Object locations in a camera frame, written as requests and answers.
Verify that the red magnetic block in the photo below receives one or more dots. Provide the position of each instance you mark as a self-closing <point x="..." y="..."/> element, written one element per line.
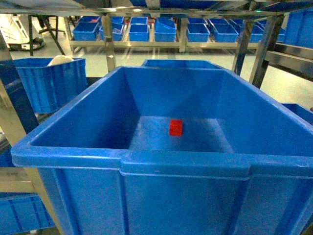
<point x="175" y="127"/>

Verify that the large blue plastic crate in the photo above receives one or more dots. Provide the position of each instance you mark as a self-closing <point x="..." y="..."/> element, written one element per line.
<point x="166" y="151"/>

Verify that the blue crate with white object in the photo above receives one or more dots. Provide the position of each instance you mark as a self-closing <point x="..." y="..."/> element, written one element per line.
<point x="51" y="87"/>

